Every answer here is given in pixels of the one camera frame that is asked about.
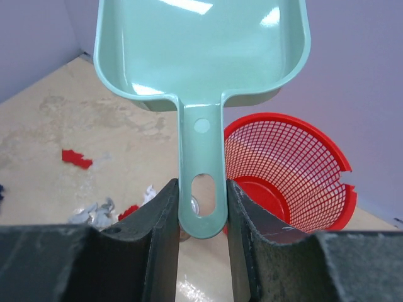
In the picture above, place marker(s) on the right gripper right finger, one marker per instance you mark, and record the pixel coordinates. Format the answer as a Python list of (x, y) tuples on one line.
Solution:
[(268, 258)]

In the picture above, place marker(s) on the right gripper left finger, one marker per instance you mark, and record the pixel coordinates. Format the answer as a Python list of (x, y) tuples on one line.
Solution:
[(138, 257)]

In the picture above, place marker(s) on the teal dustpan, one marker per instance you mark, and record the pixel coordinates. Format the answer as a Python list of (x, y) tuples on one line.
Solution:
[(196, 58)]

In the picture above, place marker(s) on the red scrap centre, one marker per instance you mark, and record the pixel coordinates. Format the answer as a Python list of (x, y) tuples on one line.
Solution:
[(128, 212)]

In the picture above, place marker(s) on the red scrap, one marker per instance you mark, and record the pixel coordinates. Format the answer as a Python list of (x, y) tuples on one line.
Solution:
[(77, 159), (128, 212)]

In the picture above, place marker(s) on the white paper scrap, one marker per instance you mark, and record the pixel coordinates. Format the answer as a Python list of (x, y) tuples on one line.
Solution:
[(149, 194)]

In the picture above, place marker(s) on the small grey paper scrap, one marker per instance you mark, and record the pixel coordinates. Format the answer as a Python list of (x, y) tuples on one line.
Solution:
[(103, 217)]

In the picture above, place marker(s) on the large grey paper scrap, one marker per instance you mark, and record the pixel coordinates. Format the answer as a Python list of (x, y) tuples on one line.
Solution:
[(84, 216)]

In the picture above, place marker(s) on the red mesh waste basket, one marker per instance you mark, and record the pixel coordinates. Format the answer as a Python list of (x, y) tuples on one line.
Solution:
[(290, 168)]

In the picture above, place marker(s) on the red scrap left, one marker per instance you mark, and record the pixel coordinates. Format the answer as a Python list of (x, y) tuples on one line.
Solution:
[(77, 159)]

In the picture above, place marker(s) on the small blue scrap left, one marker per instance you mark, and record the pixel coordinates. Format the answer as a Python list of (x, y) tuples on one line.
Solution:
[(2, 191)]

